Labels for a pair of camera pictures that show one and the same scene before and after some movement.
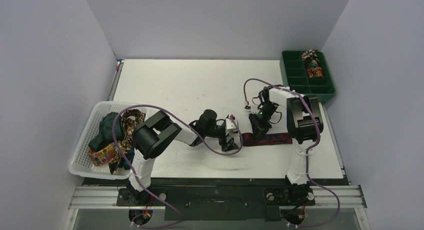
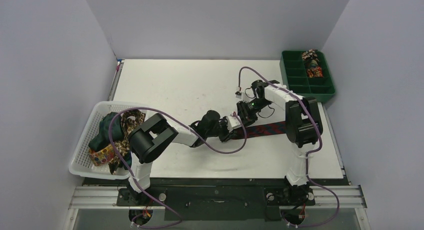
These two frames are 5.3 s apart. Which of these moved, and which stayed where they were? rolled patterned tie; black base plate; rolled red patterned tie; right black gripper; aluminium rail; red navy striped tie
Moved: right black gripper; red navy striped tie
Stayed: rolled red patterned tie; rolled patterned tie; black base plate; aluminium rail
